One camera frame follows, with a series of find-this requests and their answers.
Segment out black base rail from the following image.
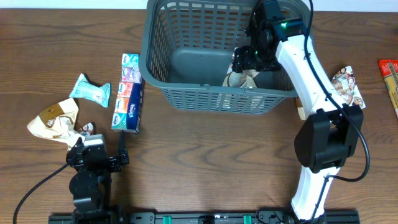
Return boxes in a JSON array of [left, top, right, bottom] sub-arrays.
[[48, 210, 361, 224]]

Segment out mint green wrapped packet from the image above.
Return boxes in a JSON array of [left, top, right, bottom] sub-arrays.
[[69, 73, 111, 108]]

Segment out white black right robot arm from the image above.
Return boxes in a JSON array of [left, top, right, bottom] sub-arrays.
[[139, 1, 363, 223]]

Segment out cookie snack pouch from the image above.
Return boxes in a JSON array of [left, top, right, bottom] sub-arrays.
[[290, 66, 366, 121], [222, 54, 259, 88]]

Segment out beige brown snack pouch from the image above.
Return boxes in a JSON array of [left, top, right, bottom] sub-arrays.
[[27, 98, 95, 151]]

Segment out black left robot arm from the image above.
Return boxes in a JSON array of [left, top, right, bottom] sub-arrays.
[[66, 134, 128, 223]]

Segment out red yellow packet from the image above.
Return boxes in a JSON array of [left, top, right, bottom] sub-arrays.
[[378, 59, 398, 116]]

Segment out grey plastic basket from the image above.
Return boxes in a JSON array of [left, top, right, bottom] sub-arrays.
[[139, 0, 296, 114]]

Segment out Kleenex tissue multipack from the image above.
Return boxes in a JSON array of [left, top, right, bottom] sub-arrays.
[[111, 54, 144, 133]]

